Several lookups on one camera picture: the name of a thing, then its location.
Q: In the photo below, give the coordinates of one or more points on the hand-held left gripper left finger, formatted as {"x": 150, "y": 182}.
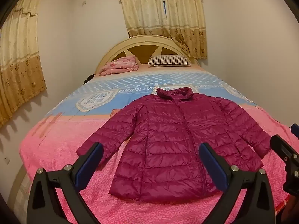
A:
{"x": 91, "y": 159}

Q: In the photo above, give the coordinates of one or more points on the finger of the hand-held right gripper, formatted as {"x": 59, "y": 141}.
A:
{"x": 281, "y": 144}

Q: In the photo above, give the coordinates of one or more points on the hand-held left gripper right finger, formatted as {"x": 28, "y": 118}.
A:
{"x": 212, "y": 162}

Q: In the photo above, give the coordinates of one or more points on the magenta quilted puffer jacket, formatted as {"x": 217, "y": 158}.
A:
{"x": 168, "y": 144}

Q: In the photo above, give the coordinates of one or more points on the pink blue printed bedspread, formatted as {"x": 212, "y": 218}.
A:
{"x": 58, "y": 133}

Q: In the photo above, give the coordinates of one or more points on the dark cloth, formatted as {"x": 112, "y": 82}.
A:
{"x": 90, "y": 78}

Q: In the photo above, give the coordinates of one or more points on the folded pink floral quilt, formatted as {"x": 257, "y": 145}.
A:
{"x": 119, "y": 66}

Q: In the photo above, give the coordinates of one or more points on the striped pillow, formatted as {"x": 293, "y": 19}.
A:
{"x": 169, "y": 60}

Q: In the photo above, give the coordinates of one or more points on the cream arched bed headboard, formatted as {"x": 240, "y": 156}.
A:
{"x": 130, "y": 40}

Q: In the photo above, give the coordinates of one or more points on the beige floral side curtain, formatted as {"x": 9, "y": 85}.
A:
{"x": 18, "y": 51}

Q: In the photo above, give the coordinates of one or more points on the beige floral window curtain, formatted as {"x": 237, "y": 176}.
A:
{"x": 144, "y": 11}

